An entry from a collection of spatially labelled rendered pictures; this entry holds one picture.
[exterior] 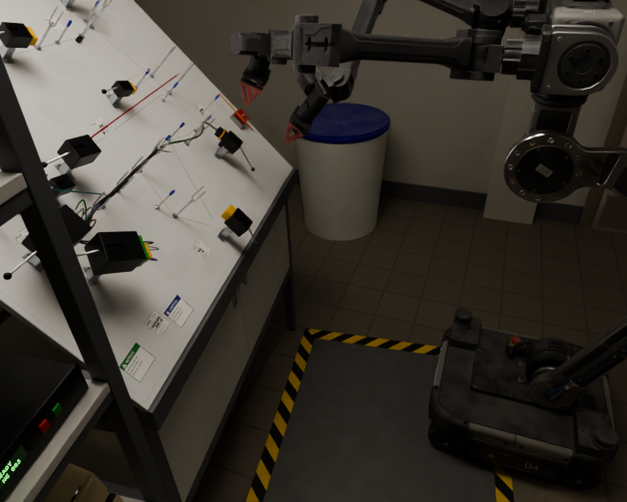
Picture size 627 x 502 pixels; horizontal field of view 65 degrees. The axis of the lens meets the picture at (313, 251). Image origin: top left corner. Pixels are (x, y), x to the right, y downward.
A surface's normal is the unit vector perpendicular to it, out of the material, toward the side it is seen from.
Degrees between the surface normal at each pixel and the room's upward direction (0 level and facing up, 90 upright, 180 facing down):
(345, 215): 94
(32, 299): 48
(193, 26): 90
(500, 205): 90
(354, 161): 94
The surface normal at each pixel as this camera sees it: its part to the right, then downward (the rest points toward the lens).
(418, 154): -0.34, 0.55
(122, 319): 0.70, -0.47
